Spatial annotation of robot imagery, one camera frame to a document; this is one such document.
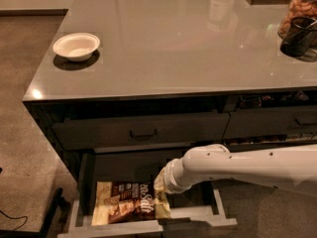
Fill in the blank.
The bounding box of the black cable on floor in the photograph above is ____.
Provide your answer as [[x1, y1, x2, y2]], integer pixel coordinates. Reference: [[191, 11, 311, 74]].
[[0, 209, 29, 234]]

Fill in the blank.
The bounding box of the black mesh cup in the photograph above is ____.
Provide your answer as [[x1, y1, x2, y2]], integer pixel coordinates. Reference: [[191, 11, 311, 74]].
[[280, 17, 317, 57]]

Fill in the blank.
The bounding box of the white paper bowl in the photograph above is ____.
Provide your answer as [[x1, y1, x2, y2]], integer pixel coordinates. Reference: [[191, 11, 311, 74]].
[[53, 33, 100, 61]]

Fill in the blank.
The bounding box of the top right drawer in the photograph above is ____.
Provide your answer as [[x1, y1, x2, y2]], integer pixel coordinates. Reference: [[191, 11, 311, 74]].
[[223, 105, 317, 139]]

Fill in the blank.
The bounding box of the brown chip bag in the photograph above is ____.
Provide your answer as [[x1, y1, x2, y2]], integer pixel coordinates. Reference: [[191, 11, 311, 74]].
[[91, 181, 170, 226]]

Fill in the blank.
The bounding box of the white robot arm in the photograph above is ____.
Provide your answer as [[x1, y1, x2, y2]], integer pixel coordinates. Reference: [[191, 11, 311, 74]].
[[154, 144, 317, 196]]

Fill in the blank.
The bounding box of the glass snack jar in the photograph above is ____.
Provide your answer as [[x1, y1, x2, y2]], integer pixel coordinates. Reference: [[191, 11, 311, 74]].
[[277, 0, 317, 38]]

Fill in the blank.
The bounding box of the top left drawer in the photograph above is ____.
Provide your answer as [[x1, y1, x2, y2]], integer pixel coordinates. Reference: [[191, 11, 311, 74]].
[[53, 112, 229, 153]]

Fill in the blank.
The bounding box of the open middle left drawer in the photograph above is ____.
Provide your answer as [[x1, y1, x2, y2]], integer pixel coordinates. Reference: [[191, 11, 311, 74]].
[[57, 148, 238, 238]]

